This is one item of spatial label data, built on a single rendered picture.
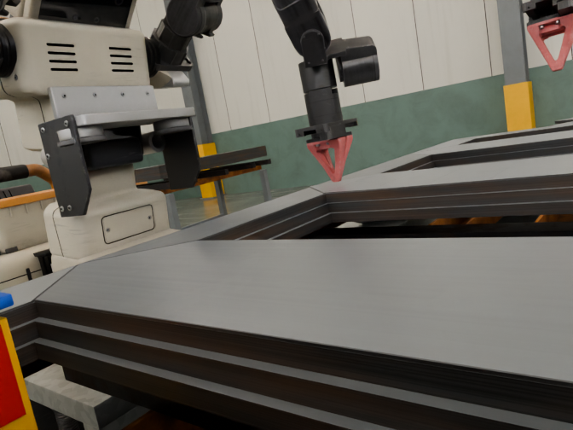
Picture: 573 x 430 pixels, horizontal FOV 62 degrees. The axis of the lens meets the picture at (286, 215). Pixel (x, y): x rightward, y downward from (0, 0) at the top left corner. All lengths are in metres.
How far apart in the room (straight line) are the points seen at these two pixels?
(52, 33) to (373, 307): 0.80
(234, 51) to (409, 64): 3.52
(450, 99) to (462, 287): 7.64
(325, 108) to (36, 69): 0.48
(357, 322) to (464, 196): 0.42
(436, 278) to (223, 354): 0.13
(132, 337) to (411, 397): 0.19
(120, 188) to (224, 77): 9.04
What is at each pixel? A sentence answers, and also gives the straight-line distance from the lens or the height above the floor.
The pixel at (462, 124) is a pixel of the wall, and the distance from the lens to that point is 7.87.
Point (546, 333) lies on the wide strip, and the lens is 0.22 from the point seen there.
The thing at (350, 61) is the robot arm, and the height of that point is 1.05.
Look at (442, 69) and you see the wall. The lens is 7.94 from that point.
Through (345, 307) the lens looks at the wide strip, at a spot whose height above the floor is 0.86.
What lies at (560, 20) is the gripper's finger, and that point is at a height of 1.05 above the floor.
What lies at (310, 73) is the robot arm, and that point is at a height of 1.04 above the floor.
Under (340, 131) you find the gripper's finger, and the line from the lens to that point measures 0.79.
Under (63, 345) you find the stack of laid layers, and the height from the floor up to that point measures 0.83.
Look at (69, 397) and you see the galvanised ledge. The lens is 0.70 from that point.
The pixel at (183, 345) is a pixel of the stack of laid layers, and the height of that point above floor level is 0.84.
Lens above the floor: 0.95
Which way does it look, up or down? 9 degrees down
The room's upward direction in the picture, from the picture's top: 10 degrees counter-clockwise
